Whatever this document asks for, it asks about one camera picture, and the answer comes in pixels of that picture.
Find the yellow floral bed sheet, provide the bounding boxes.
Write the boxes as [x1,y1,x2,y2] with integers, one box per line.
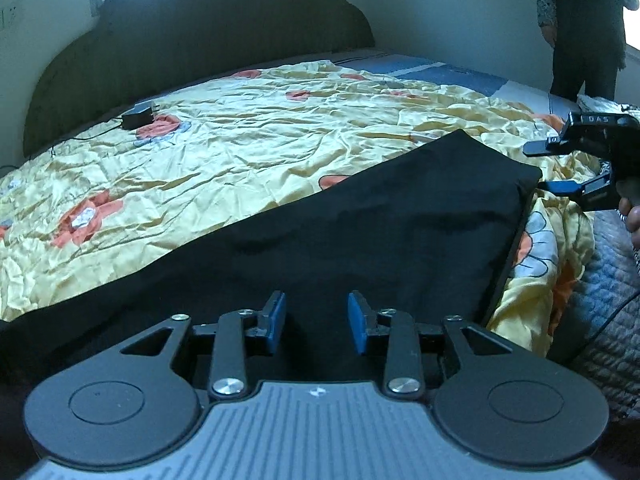
[1,60,598,356]

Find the black power adapter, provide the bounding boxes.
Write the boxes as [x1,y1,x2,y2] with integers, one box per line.
[120,101,154,131]

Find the operator right hand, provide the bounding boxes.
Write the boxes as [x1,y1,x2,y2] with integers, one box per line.
[618,198,640,250]

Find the blue striped mattress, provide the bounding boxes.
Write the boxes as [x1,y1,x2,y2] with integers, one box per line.
[331,50,580,118]

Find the person in dark clothes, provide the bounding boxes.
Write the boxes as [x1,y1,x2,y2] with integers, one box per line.
[536,0,639,102]

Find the white wall socket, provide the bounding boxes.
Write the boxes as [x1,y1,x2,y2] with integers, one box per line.
[0,0,23,32]

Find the dark cloud-shaped headboard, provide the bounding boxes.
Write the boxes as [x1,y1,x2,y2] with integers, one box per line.
[23,0,374,157]

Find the black charger cable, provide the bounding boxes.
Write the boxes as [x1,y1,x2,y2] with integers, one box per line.
[0,121,126,174]

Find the grey quilted blanket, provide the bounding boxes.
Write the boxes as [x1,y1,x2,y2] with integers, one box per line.
[548,210,639,424]

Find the black pants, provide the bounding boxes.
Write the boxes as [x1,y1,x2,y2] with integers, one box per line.
[1,131,541,390]

